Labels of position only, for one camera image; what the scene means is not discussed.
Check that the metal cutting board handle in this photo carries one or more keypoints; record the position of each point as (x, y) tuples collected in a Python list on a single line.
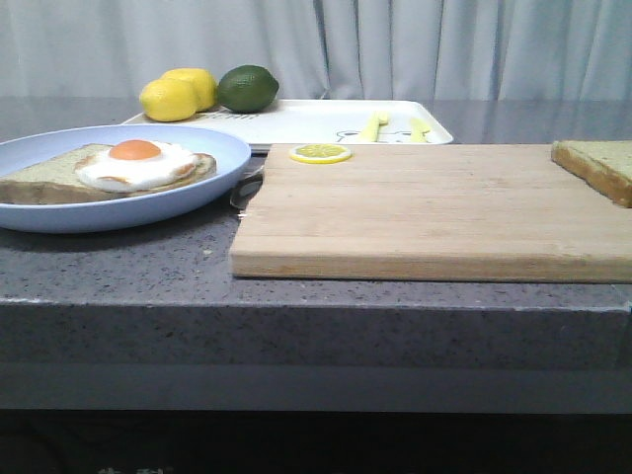
[(246, 188)]

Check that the white bear tray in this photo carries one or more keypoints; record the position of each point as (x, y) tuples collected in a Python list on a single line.
[(320, 121)]

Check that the lemon slice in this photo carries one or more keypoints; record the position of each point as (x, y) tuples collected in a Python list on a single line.
[(320, 153)]

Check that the wooden cutting board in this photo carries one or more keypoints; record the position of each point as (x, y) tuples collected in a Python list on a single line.
[(462, 212)]

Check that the bread slice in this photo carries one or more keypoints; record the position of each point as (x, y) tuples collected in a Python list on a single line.
[(605, 165), (53, 181)]

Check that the green lime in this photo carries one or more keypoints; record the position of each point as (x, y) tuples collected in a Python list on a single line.
[(247, 89)]

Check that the yellow plastic fork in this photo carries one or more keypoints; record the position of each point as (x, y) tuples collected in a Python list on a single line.
[(370, 132)]

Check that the light blue plate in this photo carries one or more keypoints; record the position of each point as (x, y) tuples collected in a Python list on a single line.
[(231, 153)]

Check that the yellow lemon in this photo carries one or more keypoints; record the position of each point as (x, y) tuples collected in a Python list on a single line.
[(167, 99), (203, 82)]

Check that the rear yellow lemon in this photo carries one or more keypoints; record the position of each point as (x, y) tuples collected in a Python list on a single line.
[(203, 82)]

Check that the grey curtain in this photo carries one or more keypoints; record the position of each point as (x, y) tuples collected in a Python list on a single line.
[(405, 50)]

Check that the front yellow lemon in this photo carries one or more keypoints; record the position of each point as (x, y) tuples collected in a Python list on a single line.
[(167, 99)]

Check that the yellow plastic knife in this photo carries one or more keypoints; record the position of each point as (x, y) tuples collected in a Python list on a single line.
[(420, 131)]

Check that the fried egg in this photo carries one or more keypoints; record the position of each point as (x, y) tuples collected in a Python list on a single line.
[(139, 165)]

